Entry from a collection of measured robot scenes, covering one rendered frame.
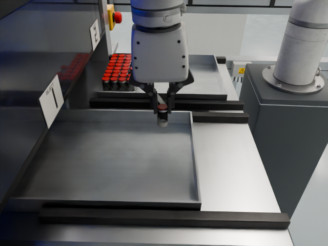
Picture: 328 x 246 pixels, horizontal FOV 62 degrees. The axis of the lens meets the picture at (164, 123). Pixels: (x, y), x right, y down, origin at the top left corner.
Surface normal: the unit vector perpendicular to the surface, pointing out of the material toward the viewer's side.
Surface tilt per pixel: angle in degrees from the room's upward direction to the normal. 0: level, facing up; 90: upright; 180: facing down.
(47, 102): 90
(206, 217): 0
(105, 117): 90
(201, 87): 0
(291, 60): 90
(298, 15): 90
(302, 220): 0
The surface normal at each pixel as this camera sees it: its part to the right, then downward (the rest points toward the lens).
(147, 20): -0.35, 0.58
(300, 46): -0.54, 0.50
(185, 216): 0.01, -0.80
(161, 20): 0.13, 0.59
